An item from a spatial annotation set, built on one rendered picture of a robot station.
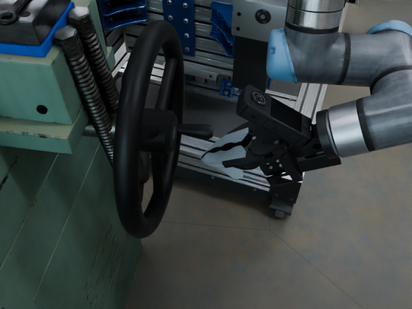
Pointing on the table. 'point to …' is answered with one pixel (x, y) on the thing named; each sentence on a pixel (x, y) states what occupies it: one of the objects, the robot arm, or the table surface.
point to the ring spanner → (12, 13)
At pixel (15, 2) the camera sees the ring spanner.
